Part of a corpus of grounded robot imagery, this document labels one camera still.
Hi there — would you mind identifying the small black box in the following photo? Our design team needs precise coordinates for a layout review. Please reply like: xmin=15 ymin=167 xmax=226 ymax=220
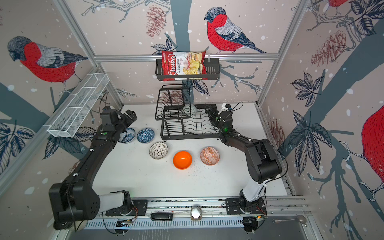
xmin=150 ymin=212 xmax=173 ymax=221

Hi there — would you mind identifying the black wire dish rack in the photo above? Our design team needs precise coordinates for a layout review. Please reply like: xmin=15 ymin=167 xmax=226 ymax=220
xmin=155 ymin=84 xmax=219 ymax=142

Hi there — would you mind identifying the white brown patterned bowl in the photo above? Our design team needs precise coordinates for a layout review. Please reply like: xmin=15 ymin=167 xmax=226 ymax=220
xmin=149 ymin=142 xmax=169 ymax=160

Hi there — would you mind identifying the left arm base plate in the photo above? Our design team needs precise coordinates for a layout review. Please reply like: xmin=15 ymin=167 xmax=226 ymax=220
xmin=105 ymin=200 xmax=148 ymax=217

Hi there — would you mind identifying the dark blue patterned bowl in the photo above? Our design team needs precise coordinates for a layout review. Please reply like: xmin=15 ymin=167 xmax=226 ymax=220
xmin=137 ymin=128 xmax=155 ymax=144

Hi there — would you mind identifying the metal spoon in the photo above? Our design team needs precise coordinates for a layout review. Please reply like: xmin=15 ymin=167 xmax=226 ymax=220
xmin=273 ymin=215 xmax=307 ymax=225

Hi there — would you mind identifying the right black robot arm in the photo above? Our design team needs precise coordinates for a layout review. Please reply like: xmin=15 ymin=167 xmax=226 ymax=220
xmin=205 ymin=104 xmax=282 ymax=213

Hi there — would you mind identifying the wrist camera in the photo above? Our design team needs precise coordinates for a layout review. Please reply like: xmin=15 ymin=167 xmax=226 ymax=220
xmin=100 ymin=106 xmax=119 ymax=125
xmin=220 ymin=103 xmax=233 ymax=118

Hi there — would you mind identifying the grey green patterned bowl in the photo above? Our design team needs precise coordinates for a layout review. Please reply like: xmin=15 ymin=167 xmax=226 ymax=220
xmin=182 ymin=104 xmax=199 ymax=118

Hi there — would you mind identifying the black wall shelf basket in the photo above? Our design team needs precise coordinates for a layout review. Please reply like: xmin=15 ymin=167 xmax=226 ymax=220
xmin=155 ymin=58 xmax=221 ymax=81

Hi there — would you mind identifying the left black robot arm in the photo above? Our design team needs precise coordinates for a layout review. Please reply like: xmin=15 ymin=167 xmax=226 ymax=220
xmin=49 ymin=107 xmax=137 ymax=231

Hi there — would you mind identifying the blue white rimmed bowl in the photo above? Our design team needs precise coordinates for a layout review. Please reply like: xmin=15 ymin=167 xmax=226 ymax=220
xmin=119 ymin=128 xmax=136 ymax=144

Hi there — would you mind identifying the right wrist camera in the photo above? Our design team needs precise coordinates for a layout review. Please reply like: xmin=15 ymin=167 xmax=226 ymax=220
xmin=220 ymin=103 xmax=233 ymax=118

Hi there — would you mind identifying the red white patterned bowl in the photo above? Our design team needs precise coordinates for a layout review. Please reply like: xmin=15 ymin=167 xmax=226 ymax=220
xmin=200 ymin=147 xmax=220 ymax=166

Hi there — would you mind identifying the orange plastic bowl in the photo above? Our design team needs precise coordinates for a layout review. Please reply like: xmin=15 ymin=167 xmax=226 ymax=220
xmin=173 ymin=151 xmax=193 ymax=170

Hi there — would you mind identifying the white wire wall basket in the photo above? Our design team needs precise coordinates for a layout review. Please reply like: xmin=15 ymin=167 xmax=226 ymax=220
xmin=48 ymin=73 xmax=110 ymax=138

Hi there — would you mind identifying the red cassava chips bag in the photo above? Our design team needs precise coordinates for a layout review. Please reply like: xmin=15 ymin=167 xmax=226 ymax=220
xmin=162 ymin=51 xmax=207 ymax=81

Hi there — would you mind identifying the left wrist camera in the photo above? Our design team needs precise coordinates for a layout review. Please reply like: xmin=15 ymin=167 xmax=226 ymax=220
xmin=100 ymin=106 xmax=119 ymax=125

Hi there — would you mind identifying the silver round button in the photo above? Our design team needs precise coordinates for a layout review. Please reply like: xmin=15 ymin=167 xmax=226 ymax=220
xmin=190 ymin=206 xmax=202 ymax=221

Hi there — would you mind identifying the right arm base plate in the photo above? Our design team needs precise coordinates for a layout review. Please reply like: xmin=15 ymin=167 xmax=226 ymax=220
xmin=225 ymin=198 xmax=267 ymax=215

